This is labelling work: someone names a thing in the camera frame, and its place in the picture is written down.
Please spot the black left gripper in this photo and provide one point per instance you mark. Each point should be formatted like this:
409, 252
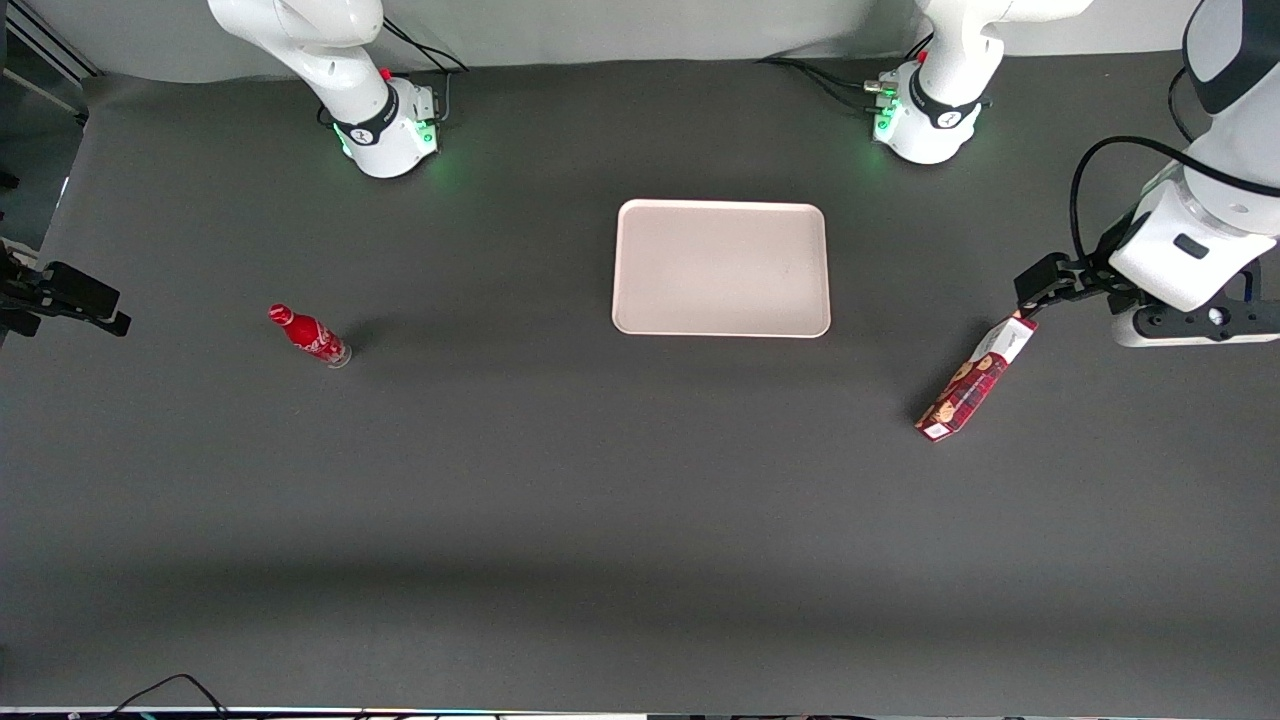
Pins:
1094, 275

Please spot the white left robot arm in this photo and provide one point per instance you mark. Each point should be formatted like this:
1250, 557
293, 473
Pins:
938, 112

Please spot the red cola bottle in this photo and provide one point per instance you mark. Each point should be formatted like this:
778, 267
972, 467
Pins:
308, 335

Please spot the aluminium frame rail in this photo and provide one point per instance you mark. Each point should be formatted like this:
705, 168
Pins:
45, 45

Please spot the red tartan cookie box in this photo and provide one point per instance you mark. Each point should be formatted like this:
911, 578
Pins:
975, 385

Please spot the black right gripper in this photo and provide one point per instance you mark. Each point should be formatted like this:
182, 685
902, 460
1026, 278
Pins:
28, 292

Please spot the pale pink rectangular tray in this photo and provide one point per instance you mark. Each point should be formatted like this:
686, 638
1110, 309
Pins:
720, 268

